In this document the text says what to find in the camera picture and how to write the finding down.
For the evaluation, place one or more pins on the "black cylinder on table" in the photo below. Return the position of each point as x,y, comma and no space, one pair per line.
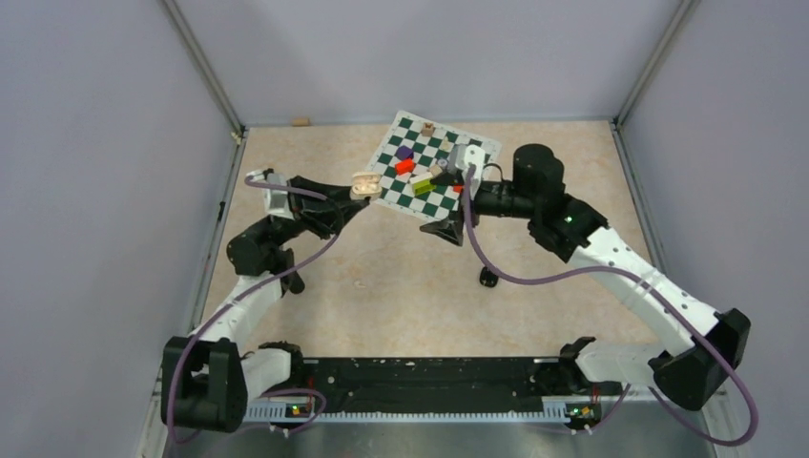
292,283

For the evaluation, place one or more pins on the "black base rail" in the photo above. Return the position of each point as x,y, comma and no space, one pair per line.
444,385

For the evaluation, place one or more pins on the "green white toy brick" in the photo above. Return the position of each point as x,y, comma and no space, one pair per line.
420,184

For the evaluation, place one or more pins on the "black earbud charging case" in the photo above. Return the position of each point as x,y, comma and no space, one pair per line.
488,278

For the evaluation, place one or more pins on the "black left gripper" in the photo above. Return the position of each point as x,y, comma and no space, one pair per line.
322,206

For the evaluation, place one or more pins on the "purple toy brick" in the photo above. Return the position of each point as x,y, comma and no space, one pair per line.
404,152

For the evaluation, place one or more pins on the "brown wooden chess piece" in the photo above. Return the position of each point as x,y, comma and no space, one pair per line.
428,129

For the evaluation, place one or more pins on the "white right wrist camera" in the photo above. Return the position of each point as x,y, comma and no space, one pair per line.
463,155

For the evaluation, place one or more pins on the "green white chessboard mat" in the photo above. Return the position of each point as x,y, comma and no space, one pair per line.
405,129

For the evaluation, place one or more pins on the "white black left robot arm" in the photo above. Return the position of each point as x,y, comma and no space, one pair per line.
208,380

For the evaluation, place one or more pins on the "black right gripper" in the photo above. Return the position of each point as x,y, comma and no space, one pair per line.
449,227

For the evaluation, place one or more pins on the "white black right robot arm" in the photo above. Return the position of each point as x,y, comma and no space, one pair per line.
696,346

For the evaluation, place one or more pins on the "wooden cork cylinder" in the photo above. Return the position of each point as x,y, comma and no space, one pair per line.
300,122

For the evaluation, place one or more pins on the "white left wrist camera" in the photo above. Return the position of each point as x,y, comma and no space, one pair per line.
275,196

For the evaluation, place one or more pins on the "white earbud charging case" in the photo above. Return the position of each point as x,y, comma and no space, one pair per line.
365,185

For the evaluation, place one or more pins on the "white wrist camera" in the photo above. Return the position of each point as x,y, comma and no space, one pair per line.
463,155
275,196

